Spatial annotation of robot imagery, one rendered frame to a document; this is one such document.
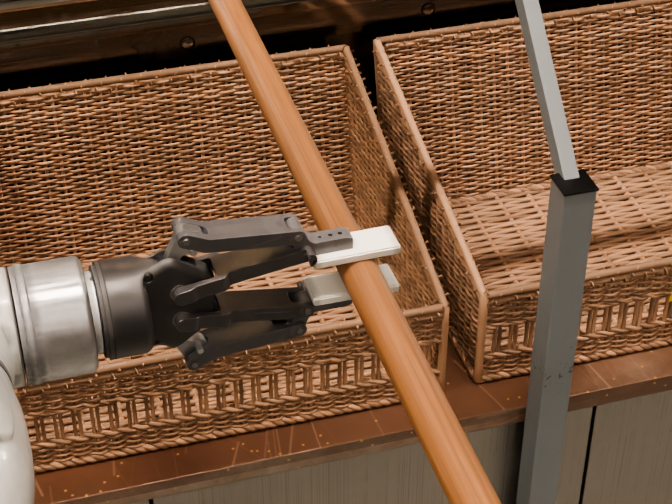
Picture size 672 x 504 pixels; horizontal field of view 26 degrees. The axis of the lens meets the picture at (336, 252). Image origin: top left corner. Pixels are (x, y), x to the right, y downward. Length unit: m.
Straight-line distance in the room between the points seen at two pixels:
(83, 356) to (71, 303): 0.04
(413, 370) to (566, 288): 0.74
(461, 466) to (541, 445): 0.96
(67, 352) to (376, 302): 0.23
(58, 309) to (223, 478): 0.82
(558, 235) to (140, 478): 0.59
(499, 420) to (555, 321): 0.21
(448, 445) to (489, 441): 0.99
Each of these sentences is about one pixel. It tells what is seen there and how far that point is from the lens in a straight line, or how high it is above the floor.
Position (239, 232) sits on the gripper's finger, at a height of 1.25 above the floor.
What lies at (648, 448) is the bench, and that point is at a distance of 2.10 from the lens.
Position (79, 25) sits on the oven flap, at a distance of 2.01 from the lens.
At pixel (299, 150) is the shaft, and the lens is 1.25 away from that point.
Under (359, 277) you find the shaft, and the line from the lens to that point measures 1.11.
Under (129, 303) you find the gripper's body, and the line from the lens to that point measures 1.07.
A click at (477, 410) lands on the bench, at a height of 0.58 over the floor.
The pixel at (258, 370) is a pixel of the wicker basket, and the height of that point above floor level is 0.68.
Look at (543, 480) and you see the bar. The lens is 1.97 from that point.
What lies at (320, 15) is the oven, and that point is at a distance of 2.14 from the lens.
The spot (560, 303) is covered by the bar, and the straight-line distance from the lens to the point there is 1.76.
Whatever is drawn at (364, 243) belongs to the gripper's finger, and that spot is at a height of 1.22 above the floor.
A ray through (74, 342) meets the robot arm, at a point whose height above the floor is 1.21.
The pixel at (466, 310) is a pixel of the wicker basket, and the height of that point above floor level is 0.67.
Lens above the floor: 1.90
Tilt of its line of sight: 37 degrees down
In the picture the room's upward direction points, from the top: straight up
